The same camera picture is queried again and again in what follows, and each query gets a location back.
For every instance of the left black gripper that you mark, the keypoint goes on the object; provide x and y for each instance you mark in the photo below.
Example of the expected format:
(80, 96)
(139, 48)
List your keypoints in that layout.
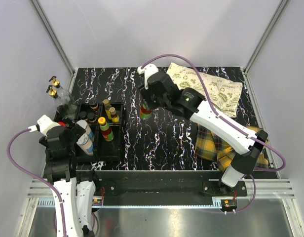
(76, 130)

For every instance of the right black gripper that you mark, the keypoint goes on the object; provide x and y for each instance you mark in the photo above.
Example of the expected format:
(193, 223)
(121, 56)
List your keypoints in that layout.
(144, 94)

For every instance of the sago jar silver lid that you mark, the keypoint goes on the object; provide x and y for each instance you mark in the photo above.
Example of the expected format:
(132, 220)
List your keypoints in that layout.
(87, 128)
(85, 144)

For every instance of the tall green label sauce bottle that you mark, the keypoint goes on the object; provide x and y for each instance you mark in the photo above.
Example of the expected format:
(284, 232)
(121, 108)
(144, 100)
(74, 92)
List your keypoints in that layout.
(145, 112)

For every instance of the small dark spice jar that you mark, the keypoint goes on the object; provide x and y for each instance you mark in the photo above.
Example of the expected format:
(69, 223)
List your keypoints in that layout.
(83, 116)
(93, 105)
(91, 117)

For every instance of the clear pump bottle gold top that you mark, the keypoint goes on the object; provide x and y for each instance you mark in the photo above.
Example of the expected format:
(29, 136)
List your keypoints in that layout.
(62, 92)

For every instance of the short green label sauce bottle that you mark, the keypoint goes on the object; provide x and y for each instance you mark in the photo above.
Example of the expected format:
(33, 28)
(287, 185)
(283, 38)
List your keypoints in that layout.
(105, 129)

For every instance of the yellow label bottle brown cap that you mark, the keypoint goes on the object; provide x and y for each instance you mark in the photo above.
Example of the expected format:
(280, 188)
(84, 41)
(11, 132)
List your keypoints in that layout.
(107, 107)

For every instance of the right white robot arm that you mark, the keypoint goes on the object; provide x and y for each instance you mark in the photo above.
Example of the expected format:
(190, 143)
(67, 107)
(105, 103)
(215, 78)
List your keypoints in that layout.
(248, 144)

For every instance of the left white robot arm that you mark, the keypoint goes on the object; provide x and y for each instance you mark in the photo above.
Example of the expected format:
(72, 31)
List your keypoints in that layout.
(72, 193)

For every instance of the black compartment organizer tray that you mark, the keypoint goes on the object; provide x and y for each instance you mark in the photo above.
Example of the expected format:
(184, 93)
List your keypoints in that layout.
(108, 144)

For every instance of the yellow plaid cloth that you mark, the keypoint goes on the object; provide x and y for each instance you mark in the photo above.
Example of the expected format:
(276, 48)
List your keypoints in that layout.
(211, 147)

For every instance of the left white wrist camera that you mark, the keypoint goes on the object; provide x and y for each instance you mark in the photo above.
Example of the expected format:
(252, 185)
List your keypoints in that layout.
(43, 125)

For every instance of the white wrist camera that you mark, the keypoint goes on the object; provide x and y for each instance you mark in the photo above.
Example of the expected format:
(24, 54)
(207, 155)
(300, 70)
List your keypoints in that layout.
(43, 125)
(147, 71)

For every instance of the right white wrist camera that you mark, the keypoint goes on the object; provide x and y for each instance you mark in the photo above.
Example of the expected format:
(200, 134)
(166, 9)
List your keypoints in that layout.
(147, 71)

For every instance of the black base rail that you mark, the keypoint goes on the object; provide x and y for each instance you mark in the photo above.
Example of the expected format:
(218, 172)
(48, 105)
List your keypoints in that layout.
(164, 189)

